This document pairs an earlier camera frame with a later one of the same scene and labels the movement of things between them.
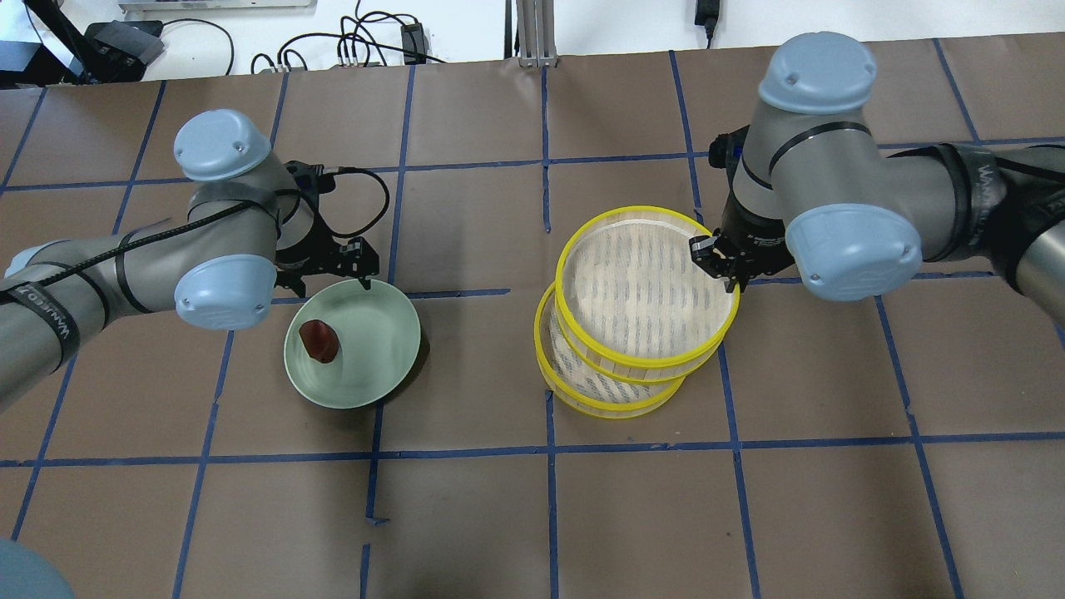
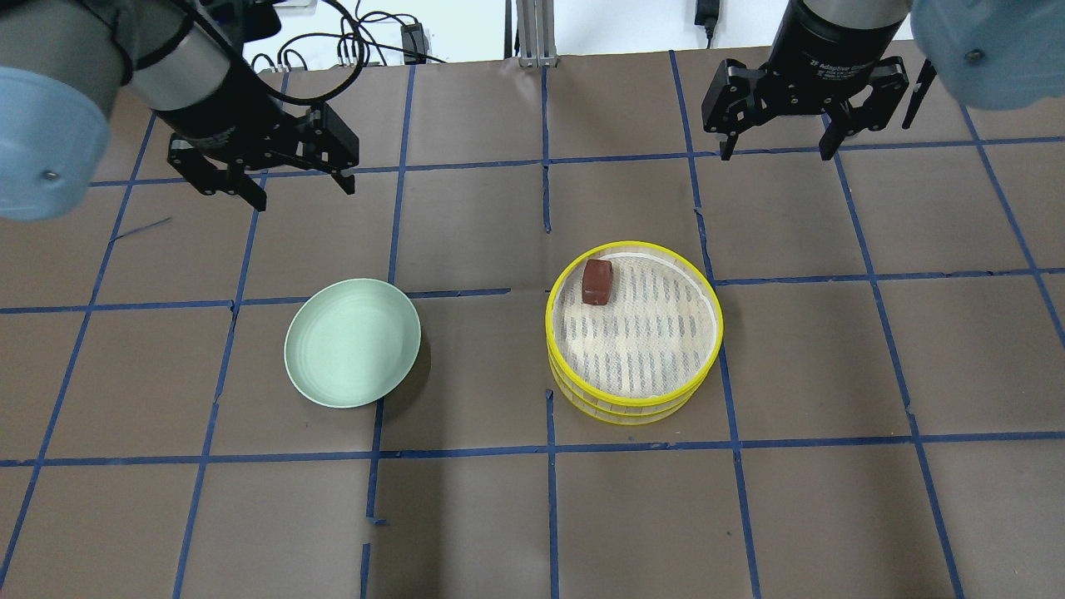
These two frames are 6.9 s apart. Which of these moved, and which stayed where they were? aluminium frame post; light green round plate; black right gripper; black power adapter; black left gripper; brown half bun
Moved: black right gripper; black left gripper; brown half bun
Stayed: black power adapter; light green round plate; aluminium frame post
